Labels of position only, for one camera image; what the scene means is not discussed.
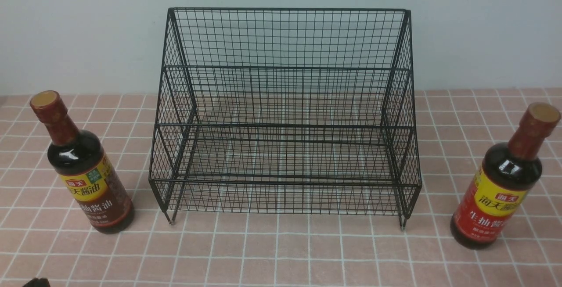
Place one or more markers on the brown label soy sauce bottle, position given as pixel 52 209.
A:
pixel 82 163

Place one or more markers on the red label soy sauce bottle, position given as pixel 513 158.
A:
pixel 508 172

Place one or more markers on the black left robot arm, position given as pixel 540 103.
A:
pixel 37 282

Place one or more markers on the black wire mesh shelf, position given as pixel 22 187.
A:
pixel 286 111

